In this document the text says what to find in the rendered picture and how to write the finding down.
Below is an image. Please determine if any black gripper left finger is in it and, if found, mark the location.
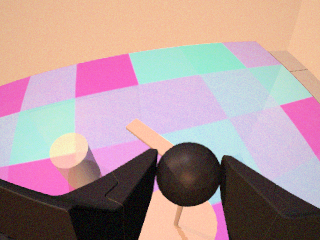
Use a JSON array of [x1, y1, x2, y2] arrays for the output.
[[0, 148, 159, 240]]

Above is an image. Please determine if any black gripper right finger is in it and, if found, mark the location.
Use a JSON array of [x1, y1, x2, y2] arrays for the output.
[[220, 155, 320, 240]]

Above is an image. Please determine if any peach flat bar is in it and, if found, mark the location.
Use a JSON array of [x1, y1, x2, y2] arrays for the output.
[[125, 119, 173, 156]]

